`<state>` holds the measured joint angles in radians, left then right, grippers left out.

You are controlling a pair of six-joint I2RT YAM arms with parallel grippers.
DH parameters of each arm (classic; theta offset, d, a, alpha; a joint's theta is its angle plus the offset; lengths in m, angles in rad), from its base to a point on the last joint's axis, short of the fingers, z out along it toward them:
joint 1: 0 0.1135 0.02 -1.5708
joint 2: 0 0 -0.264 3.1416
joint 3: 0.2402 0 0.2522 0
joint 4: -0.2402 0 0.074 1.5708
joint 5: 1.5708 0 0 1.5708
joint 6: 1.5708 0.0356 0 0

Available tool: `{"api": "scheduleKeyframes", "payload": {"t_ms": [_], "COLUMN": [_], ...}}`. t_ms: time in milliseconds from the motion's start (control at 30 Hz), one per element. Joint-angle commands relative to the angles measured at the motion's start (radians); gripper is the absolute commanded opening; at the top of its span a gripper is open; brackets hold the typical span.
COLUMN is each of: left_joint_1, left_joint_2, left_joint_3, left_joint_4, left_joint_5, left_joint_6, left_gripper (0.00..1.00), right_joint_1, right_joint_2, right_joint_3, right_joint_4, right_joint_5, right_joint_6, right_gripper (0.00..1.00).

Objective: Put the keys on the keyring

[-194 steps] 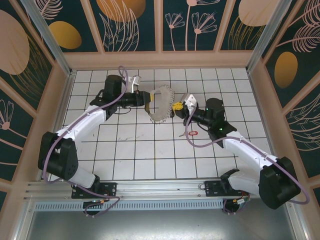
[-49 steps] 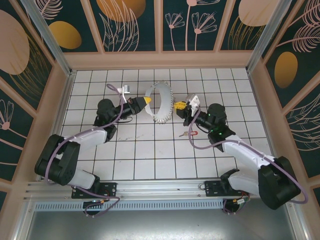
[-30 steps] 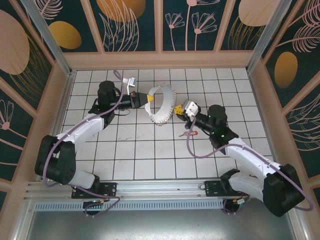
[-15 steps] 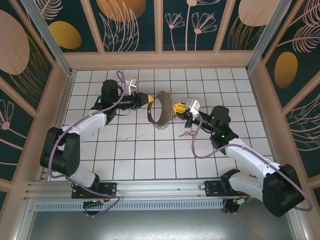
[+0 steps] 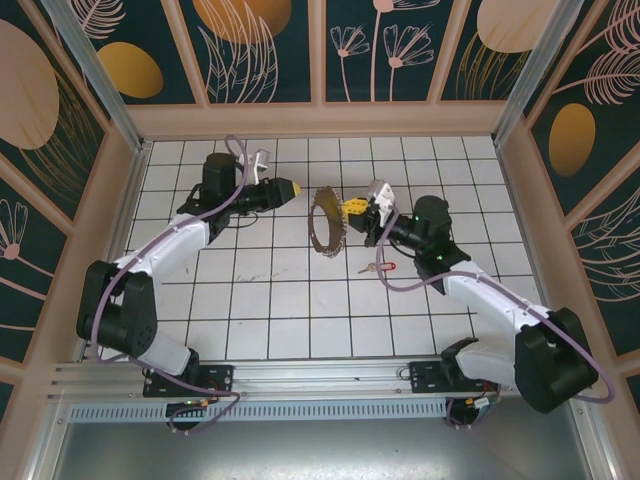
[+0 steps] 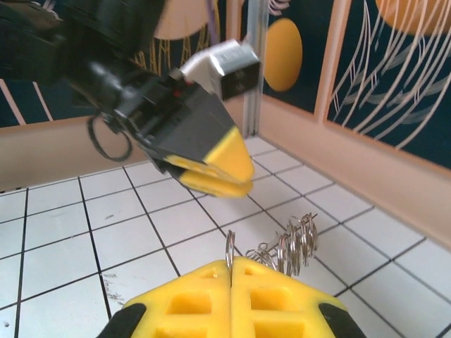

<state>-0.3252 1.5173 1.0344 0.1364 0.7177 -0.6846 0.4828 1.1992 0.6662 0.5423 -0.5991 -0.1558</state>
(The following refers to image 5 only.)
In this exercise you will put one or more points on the large keyring with small rings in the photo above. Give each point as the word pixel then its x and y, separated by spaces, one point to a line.
pixel 327 199

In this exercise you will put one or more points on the key with red tag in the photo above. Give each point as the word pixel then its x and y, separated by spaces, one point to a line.
pixel 387 266

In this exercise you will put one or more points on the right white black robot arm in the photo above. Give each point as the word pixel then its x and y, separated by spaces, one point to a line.
pixel 490 300

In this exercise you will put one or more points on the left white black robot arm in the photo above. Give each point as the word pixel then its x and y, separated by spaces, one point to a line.
pixel 160 250

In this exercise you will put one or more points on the green circuit board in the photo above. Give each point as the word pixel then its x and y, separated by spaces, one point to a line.
pixel 484 402

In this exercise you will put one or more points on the grey metal sheet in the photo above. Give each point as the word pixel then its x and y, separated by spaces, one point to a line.
pixel 320 450

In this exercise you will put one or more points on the aluminium side rail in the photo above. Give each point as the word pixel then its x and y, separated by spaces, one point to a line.
pixel 130 200

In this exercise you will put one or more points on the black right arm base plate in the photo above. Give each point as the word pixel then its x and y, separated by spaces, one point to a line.
pixel 425 380

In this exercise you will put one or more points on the aluminium corner post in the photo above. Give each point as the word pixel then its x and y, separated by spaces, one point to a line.
pixel 95 75
pixel 535 65

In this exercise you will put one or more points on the aluminium mounting rail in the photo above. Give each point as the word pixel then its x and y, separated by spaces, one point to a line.
pixel 325 375

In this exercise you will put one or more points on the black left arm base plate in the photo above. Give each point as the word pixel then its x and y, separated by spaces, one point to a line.
pixel 220 380

